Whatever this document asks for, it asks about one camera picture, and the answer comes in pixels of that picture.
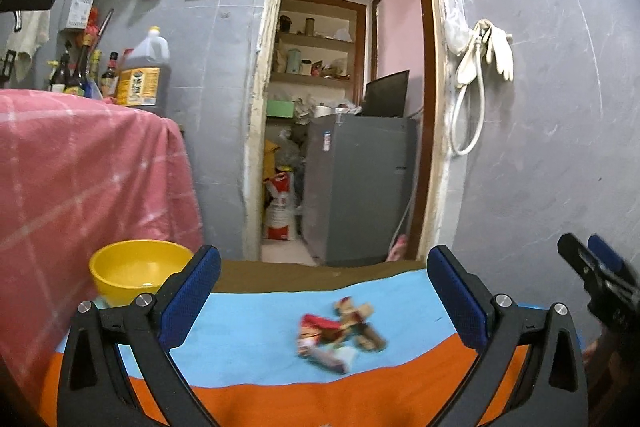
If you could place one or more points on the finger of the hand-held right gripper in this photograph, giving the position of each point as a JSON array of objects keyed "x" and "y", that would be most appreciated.
[
  {"x": 607, "y": 257},
  {"x": 580, "y": 259}
]

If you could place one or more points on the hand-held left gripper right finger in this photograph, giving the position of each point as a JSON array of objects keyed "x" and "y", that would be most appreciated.
[{"x": 457, "y": 294}]

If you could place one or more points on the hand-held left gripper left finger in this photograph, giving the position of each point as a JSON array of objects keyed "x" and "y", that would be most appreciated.
[{"x": 192, "y": 294}]

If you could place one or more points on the pile of wrappers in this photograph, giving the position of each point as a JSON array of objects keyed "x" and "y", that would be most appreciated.
[{"x": 325, "y": 332}]

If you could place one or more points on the yellow bowl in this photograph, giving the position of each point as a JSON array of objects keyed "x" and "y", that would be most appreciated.
[{"x": 130, "y": 272}]

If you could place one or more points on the orange blue brown striped cloth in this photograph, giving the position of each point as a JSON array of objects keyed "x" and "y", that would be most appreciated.
[{"x": 260, "y": 332}]

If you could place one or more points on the white and red rice bag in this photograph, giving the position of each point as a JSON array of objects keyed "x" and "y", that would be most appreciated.
[{"x": 280, "y": 212}]

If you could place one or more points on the yellow bag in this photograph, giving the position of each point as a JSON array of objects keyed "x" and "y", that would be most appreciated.
[{"x": 271, "y": 157}]

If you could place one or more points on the pink plaid cloth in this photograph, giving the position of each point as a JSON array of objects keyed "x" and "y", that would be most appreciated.
[{"x": 75, "y": 182}]

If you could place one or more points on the green box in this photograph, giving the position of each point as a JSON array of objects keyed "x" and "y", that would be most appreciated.
[{"x": 280, "y": 108}]

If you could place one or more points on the black flat monitor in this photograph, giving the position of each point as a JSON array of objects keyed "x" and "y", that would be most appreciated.
[{"x": 385, "y": 94}]

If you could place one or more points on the large brown liquid jug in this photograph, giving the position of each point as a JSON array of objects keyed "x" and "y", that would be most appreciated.
[{"x": 142, "y": 82}]

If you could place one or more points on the cream rubber glove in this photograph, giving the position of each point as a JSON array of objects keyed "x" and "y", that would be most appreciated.
[
  {"x": 470, "y": 62},
  {"x": 500, "y": 52}
]

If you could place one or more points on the green canister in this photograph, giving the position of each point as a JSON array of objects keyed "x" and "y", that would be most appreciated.
[{"x": 293, "y": 62}]

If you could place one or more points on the small white jar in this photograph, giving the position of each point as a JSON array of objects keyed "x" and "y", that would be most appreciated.
[{"x": 305, "y": 67}]

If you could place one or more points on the clear plastic bag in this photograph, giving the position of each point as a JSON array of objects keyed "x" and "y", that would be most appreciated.
[{"x": 455, "y": 29}]

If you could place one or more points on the wooden shelf unit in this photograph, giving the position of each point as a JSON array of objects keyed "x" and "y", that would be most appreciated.
[{"x": 320, "y": 39}]

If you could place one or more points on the dark pot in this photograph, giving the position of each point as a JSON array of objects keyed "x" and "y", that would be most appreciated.
[{"x": 285, "y": 24}]

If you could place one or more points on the red mesh bag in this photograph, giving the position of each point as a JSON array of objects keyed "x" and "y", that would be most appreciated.
[{"x": 90, "y": 27}]

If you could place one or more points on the brown jar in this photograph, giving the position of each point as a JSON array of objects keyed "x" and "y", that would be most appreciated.
[{"x": 310, "y": 27}]

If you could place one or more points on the grey utensil holder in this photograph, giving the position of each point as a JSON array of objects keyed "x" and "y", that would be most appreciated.
[{"x": 76, "y": 9}]

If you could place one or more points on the cream hanging towel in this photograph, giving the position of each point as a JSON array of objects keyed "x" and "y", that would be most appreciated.
[{"x": 30, "y": 32}]

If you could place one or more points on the black frying pan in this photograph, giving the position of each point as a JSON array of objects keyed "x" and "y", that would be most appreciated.
[{"x": 30, "y": 1}]

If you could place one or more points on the worn door frame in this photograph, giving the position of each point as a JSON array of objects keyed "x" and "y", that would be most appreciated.
[{"x": 257, "y": 107}]

